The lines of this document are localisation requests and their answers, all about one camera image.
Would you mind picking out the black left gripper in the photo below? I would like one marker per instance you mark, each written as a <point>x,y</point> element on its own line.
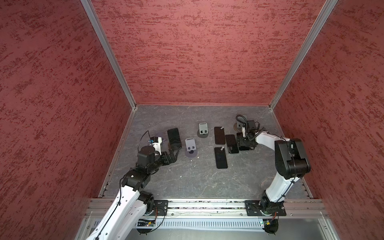
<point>173,158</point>

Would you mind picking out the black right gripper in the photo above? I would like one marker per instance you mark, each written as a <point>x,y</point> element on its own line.
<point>242,144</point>

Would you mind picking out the green-edged black phone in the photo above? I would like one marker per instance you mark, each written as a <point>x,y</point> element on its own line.
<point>232,144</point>

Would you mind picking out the dark phone with sticker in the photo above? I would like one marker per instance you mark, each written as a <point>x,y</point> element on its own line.
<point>220,138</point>

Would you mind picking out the silver-edged phone with sticker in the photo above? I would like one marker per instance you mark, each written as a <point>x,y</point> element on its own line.
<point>241,144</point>

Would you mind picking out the grey stand wooden base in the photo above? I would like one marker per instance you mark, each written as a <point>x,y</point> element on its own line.
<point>240,122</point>

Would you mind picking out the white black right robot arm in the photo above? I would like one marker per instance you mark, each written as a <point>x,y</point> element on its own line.
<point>291,161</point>

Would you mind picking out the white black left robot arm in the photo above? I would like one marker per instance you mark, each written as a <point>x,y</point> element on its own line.
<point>132,202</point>

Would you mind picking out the grey metal phone stand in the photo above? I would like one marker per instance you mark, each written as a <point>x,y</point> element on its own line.
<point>203,131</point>

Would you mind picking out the left circuit board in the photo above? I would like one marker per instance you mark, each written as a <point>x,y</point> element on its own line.
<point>146,223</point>

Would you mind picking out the circuit board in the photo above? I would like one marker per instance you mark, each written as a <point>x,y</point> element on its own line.
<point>146,223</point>
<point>271,226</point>

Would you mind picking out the right circuit board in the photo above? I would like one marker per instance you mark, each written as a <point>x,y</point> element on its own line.
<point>271,226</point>

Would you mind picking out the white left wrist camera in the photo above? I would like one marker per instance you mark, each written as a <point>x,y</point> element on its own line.
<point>156,143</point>

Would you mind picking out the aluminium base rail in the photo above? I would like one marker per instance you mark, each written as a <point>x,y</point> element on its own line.
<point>212,214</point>

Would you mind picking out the aluminium corner post right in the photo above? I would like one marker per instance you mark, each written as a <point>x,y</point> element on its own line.
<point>317,26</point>

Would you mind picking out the aluminium corner post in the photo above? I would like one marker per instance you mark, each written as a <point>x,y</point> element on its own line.
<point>317,26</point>
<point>96,24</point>

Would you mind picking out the aluminium corner post left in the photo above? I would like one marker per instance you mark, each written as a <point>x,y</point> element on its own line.
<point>96,24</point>

